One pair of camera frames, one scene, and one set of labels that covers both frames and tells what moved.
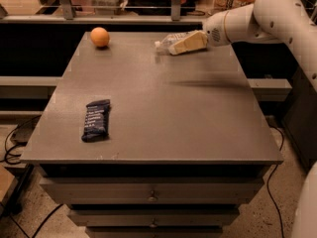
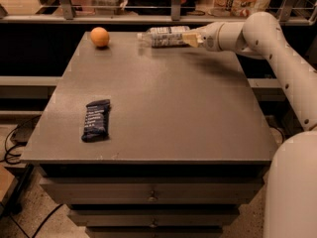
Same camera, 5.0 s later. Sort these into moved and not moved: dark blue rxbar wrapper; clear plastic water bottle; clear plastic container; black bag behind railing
Moved: clear plastic water bottle
Not moved: clear plastic container; black bag behind railing; dark blue rxbar wrapper
